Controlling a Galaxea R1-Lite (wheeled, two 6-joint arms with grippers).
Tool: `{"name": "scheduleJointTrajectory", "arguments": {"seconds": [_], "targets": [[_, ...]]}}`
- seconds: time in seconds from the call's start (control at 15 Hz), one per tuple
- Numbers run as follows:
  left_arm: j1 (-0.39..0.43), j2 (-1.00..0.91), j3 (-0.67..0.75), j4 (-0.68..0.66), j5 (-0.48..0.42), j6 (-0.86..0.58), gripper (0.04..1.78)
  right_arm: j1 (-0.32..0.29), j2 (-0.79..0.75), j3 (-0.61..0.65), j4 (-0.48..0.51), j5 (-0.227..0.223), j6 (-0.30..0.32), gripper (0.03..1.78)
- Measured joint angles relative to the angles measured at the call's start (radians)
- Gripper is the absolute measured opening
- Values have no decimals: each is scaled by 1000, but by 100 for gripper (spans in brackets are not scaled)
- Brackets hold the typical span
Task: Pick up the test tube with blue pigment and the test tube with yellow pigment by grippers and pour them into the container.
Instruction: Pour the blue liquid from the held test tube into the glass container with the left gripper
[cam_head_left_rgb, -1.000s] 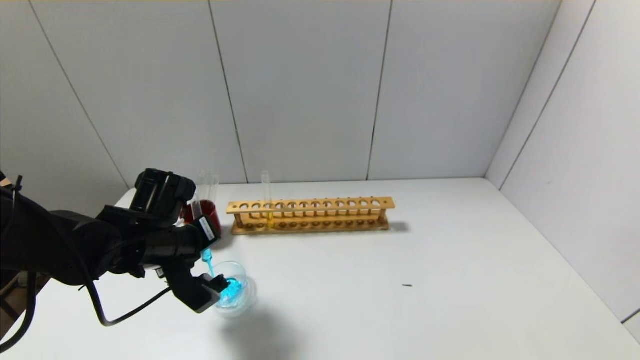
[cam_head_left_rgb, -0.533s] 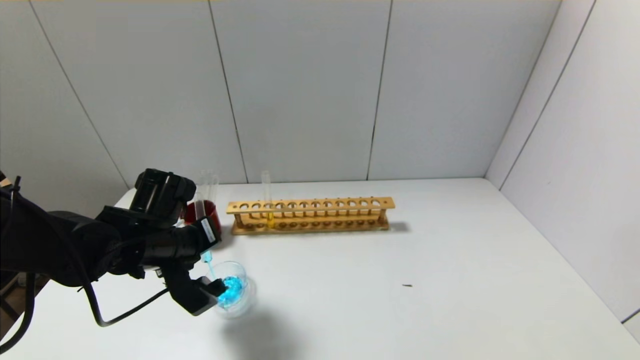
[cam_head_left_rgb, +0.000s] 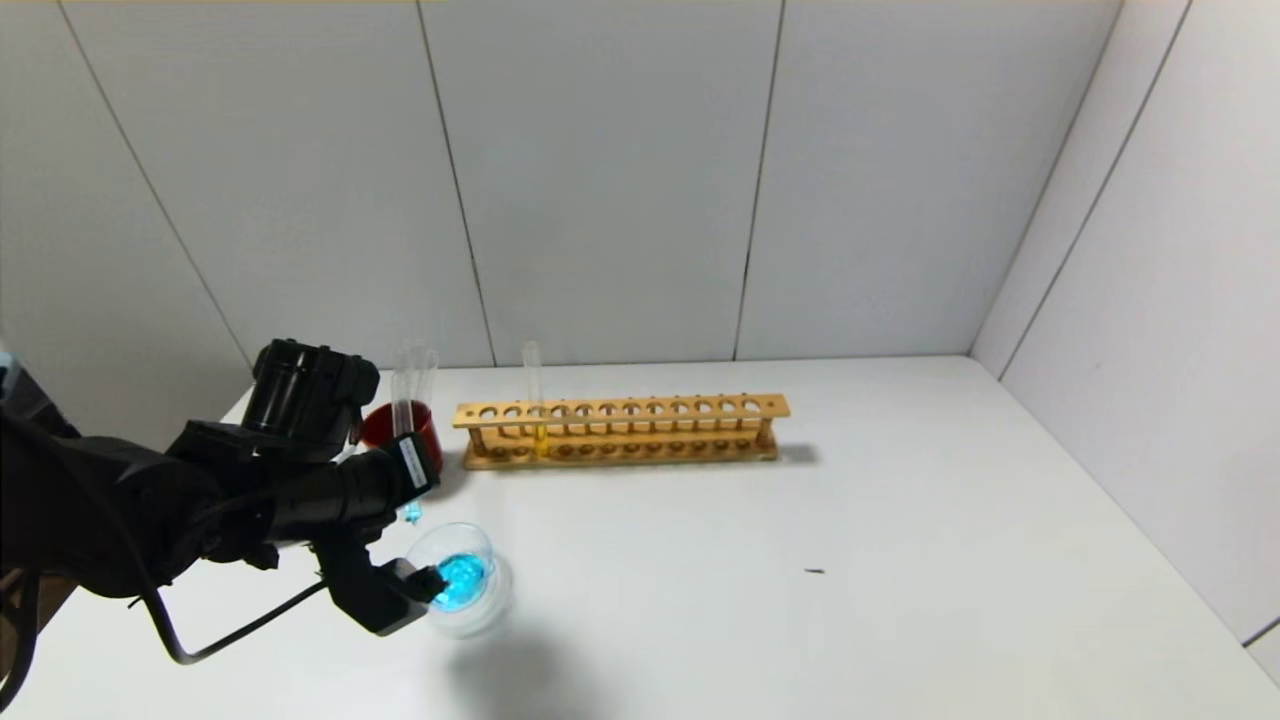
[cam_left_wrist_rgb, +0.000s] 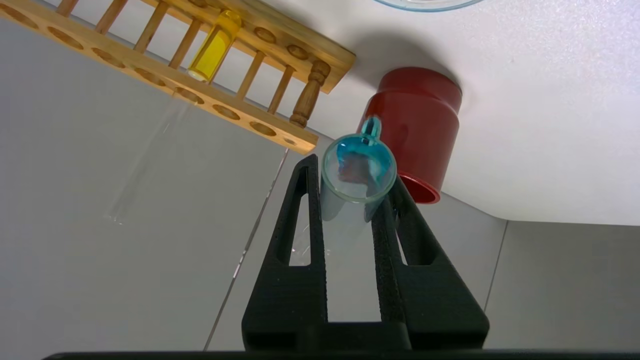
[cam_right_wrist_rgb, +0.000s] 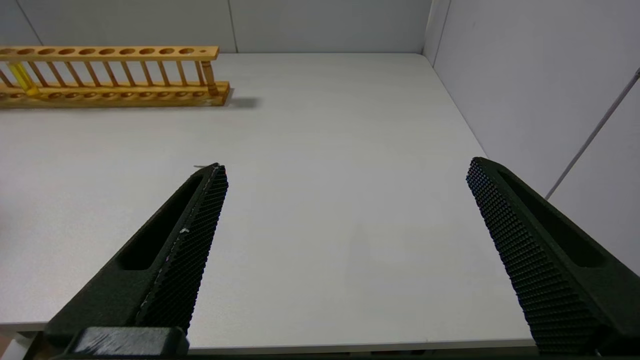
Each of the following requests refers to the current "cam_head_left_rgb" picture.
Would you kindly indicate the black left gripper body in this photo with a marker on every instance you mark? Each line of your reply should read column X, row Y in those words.
column 414, row 463

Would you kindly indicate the test tube with blue pigment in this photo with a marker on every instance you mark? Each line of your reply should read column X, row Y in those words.
column 413, row 514

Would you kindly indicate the test tube with yellow pigment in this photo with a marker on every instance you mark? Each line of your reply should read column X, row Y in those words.
column 540, row 440

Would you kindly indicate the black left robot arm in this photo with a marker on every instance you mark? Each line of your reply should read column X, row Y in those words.
column 100, row 510

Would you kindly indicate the wooden test tube rack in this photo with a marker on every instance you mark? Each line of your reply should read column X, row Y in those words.
column 620, row 408

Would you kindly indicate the dark red cup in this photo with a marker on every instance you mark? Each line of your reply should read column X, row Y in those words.
column 380, row 425

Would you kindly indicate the clear glass dish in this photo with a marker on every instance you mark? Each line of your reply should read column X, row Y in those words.
column 485, row 600

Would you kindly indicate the person in dark clothing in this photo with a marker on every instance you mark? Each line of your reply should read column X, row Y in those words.
column 30, row 410

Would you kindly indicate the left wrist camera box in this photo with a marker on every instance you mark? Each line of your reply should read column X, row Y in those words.
column 370, row 600

